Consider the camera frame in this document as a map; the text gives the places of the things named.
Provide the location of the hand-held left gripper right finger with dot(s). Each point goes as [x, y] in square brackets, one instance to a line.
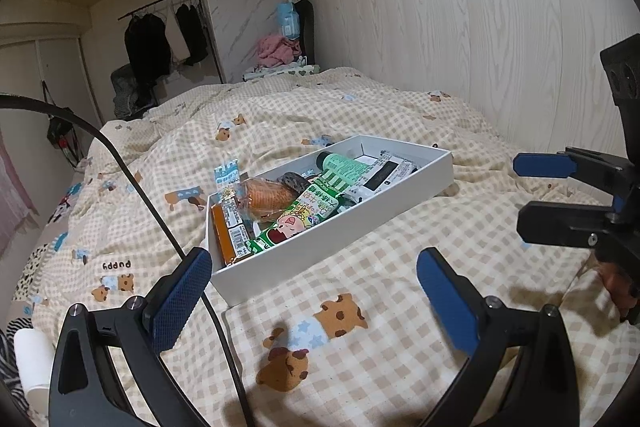
[447, 302]

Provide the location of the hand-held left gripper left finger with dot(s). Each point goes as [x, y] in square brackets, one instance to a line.
[182, 292]

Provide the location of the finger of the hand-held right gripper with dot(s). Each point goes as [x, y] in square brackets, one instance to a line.
[560, 224]
[542, 165]

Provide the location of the orange snack bar packet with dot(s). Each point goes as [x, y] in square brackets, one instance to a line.
[225, 239]

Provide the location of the blue cartoon snack packet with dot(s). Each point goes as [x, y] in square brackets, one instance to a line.
[226, 177]

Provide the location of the packaged brown bread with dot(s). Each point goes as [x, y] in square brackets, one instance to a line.
[267, 199]

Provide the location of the white shallow box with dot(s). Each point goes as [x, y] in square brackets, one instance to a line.
[325, 267]

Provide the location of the green striped cartoon snack packet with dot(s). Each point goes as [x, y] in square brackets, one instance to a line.
[295, 222]

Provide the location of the dark spotted hair clip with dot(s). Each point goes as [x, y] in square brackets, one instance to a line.
[292, 181]

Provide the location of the green hand cream tube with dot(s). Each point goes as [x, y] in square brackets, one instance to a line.
[345, 165]

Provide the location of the person's right hand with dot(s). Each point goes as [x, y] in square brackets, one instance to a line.
[612, 279]

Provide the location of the checked bear print blanket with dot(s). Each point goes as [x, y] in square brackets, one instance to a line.
[400, 357]

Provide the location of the black white patterned sheet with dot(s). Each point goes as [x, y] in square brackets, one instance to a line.
[35, 267]

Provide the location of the white cylindrical bottle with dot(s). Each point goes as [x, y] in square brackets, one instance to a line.
[32, 357]

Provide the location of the black white striped cloth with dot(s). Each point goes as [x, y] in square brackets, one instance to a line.
[7, 357]

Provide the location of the pink curtain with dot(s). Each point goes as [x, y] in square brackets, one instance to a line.
[12, 197]

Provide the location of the heart print pillow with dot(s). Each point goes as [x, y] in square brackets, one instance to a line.
[280, 73]

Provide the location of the pink clothes pile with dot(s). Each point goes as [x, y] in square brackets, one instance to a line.
[275, 52]

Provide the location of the short black jacket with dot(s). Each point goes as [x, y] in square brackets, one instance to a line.
[192, 32]

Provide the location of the black headboard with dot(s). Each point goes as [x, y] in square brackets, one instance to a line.
[306, 32]

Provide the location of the black clothes rack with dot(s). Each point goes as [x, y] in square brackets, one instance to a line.
[160, 3]

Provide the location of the blue tissue pack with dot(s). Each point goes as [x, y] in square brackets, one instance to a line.
[287, 19]

